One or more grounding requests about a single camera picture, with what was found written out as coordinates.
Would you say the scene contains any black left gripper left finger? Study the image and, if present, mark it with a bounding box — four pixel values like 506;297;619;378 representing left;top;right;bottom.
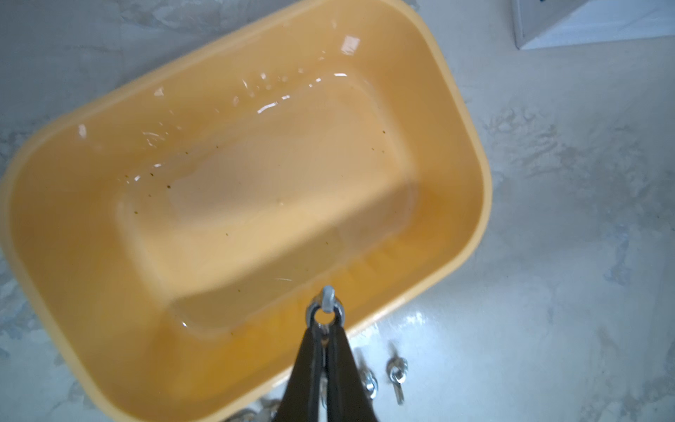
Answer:
274;324;323;422

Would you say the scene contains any white file organizer box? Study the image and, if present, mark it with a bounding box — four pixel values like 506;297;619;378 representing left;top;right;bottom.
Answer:
511;0;674;50

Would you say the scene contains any yellow plastic storage box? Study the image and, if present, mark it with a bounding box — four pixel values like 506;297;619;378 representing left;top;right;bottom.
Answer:
1;1;492;421

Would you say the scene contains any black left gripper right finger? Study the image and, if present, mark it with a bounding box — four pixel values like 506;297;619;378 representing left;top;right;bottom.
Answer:
326;325;377;422

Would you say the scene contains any silver wing nut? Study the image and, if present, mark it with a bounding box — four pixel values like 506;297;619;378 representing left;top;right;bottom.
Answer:
359;366;379;401
387;354;409;405
305;285;346;337

